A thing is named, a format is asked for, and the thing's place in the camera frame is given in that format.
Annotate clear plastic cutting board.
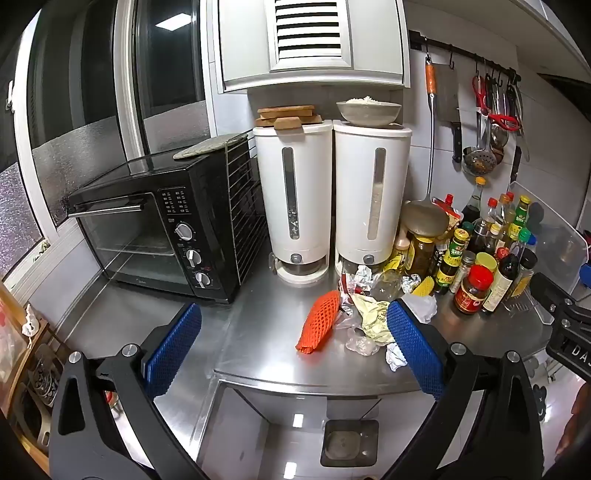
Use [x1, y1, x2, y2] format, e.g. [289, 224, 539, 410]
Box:
[508, 181, 588, 298]

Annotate pale yellow crumpled wrapper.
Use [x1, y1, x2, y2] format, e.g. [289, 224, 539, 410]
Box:
[353, 295, 396, 345]

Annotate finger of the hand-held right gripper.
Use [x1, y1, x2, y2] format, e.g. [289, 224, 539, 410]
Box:
[530, 272, 578, 324]

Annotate orange-handled metal spatula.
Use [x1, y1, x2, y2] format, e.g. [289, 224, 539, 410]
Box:
[405, 62, 451, 234]

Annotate grey square trash bin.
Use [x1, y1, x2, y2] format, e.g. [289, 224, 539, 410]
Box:
[320, 419, 380, 468]

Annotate metal tongs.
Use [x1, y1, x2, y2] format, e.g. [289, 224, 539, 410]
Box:
[505, 82, 528, 137]

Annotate black wall hook rail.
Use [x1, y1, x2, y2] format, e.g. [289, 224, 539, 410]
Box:
[409, 30, 522, 85]

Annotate wooden shelf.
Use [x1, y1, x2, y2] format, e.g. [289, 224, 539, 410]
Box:
[0, 282, 52, 474]

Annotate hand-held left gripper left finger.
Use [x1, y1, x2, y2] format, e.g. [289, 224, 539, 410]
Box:
[48, 302, 204, 480]

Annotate red-handled scissors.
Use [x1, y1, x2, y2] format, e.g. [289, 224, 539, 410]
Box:
[472, 74, 492, 117]

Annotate orange foam fruit net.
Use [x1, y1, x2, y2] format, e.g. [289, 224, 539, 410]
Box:
[295, 290, 342, 355]

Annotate person's right hand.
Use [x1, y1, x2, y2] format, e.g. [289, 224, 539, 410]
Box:
[555, 383, 591, 457]

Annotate clear crumpled plastic wrap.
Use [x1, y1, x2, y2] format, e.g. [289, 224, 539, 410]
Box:
[335, 314, 385, 357]

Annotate window with frosted film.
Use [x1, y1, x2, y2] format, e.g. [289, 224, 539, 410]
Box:
[0, 0, 211, 278]

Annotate metal wire oven rack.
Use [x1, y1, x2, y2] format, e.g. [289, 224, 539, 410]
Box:
[225, 136, 270, 287]

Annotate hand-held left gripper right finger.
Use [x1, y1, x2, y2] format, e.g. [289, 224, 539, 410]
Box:
[383, 299, 543, 480]

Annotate grey ceramic bowl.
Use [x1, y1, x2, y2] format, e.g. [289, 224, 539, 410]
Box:
[336, 99, 402, 128]

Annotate small white figurine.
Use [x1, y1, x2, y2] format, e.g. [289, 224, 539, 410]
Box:
[21, 303, 39, 336]

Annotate white wall cabinet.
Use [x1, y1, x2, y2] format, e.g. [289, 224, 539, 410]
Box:
[210, 0, 411, 93]

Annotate metal slotted spoon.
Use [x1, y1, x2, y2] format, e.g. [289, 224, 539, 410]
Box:
[463, 111, 498, 177]

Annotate crumpled foil wrapper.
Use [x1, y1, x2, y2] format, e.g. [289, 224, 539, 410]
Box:
[341, 265, 376, 296]

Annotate metal ladle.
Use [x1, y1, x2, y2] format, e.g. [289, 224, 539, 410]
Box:
[489, 122, 509, 154]

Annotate group of condiment bottles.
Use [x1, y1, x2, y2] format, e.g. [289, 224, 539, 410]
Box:
[392, 176, 539, 316]

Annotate steel cleaver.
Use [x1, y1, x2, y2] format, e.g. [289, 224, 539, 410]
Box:
[435, 65, 464, 164]

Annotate white rice dispenser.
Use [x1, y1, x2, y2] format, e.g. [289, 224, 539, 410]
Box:
[332, 119, 413, 278]
[252, 121, 334, 284]

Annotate black toaster oven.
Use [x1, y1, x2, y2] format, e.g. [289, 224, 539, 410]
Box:
[68, 150, 269, 304]

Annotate grey oven pad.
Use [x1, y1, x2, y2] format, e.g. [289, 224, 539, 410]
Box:
[173, 131, 252, 161]

